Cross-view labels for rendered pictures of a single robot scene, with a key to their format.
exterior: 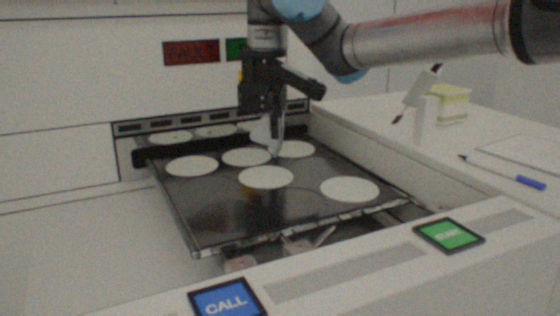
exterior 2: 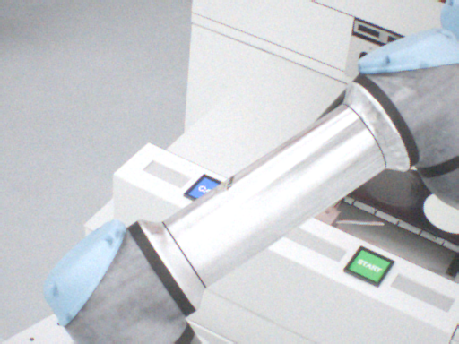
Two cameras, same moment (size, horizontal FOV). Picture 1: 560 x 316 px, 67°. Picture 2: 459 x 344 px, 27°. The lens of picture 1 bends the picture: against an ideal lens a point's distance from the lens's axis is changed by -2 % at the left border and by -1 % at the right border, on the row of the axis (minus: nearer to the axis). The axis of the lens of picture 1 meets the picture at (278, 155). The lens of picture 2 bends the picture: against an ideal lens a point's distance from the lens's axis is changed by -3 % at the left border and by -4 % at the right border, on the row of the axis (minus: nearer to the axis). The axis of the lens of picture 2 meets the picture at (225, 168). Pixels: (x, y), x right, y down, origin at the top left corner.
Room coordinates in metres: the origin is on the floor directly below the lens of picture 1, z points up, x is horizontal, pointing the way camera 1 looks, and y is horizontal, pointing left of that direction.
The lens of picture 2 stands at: (-0.32, -0.81, 1.89)
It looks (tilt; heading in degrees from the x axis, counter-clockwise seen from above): 40 degrees down; 53
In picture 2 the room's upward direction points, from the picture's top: 6 degrees clockwise
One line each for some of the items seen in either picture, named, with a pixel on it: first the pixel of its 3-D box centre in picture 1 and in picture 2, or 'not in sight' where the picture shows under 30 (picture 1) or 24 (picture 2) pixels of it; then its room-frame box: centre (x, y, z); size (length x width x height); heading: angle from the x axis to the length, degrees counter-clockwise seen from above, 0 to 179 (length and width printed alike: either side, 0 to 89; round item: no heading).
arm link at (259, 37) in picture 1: (267, 37); not in sight; (0.79, 0.02, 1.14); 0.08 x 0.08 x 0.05
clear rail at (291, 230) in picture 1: (316, 224); (376, 212); (0.54, -0.06, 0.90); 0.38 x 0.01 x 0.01; 116
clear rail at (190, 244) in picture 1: (166, 198); (325, 115); (0.63, 0.18, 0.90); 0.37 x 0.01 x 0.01; 26
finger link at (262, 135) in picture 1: (264, 137); not in sight; (0.78, 0.03, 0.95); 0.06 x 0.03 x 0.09; 80
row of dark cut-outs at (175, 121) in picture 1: (219, 116); (458, 66); (0.89, 0.13, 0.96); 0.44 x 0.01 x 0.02; 116
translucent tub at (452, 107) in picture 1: (442, 104); not in sight; (0.85, -0.34, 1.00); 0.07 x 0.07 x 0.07; 26
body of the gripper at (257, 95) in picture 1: (264, 81); not in sight; (0.80, 0.03, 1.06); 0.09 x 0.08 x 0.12; 80
